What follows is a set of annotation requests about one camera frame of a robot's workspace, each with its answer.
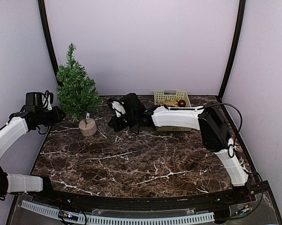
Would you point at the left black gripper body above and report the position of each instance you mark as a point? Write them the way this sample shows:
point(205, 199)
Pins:
point(49, 119)

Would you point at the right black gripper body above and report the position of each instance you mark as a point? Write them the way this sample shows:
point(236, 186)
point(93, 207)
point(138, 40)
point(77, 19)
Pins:
point(131, 121)

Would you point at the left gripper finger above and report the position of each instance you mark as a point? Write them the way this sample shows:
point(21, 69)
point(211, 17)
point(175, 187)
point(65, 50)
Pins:
point(60, 113)
point(60, 118)

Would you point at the small green christmas tree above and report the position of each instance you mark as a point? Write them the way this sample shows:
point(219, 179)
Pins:
point(78, 93)

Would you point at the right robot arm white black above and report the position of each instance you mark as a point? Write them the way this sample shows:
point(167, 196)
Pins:
point(215, 134)

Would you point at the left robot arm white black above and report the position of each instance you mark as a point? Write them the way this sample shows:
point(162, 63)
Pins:
point(10, 132)

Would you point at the round wooden tree base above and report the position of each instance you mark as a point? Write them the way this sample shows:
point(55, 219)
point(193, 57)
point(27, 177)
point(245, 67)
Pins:
point(88, 127)

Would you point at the green plastic basket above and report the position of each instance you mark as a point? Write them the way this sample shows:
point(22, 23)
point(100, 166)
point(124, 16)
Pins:
point(171, 98)

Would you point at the red bauble ornament back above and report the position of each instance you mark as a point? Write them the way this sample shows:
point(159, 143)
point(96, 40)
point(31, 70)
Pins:
point(181, 103)

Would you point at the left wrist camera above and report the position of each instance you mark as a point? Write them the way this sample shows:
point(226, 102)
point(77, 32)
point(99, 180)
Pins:
point(47, 100)

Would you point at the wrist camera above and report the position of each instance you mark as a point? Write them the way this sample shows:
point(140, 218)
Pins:
point(47, 100)
point(117, 106)

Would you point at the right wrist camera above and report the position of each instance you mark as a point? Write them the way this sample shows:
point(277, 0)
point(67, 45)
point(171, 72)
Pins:
point(117, 106)

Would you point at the white slotted cable duct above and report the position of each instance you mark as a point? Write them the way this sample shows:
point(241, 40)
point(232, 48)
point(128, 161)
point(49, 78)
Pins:
point(105, 217)

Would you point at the left black frame post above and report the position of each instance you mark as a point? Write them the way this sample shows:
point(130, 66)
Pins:
point(47, 35)

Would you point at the black frame post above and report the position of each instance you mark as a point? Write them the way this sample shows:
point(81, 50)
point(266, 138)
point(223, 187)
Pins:
point(47, 35)
point(233, 49)

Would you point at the black front rail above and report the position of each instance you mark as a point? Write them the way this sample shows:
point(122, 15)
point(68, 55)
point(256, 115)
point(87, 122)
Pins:
point(213, 201)

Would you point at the right black frame post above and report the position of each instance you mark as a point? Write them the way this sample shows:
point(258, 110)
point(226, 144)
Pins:
point(233, 49)

